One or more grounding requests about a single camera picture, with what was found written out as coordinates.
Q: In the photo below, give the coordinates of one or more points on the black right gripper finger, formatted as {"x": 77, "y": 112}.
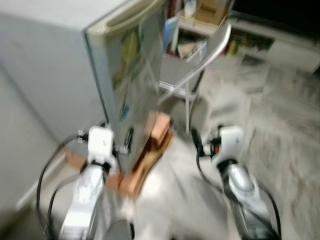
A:
{"x": 197, "y": 139}

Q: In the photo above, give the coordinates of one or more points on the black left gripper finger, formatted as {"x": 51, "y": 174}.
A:
{"x": 128, "y": 139}

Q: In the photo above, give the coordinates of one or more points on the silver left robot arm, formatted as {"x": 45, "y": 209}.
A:
{"x": 85, "y": 200}

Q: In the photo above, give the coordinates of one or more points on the steel-look fridge door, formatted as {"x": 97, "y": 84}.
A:
{"x": 135, "y": 75}

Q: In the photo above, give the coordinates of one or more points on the grey mini fridge body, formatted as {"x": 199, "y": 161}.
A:
{"x": 45, "y": 55}

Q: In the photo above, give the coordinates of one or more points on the orange clay brick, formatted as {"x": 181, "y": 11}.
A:
{"x": 75, "y": 161}
{"x": 142, "y": 172}
{"x": 161, "y": 130}

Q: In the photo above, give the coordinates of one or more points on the silver metal chair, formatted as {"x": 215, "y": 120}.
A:
{"x": 215, "y": 50}

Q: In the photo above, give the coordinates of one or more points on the blue plastic lid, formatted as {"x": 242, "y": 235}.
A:
{"x": 167, "y": 35}

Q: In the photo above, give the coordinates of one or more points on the white shelf rack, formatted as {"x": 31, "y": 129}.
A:
{"x": 192, "y": 27}

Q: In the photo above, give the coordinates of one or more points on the brown cardboard box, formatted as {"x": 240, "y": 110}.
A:
{"x": 212, "y": 11}

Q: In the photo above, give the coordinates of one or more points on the red lattice crate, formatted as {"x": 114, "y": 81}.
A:
{"x": 172, "y": 7}

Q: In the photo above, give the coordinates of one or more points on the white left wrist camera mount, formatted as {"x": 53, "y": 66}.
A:
{"x": 101, "y": 142}

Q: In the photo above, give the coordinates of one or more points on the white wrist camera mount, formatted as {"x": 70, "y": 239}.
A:
{"x": 101, "y": 142}
{"x": 231, "y": 142}

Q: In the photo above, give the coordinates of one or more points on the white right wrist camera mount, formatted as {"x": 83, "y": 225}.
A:
{"x": 231, "y": 142}

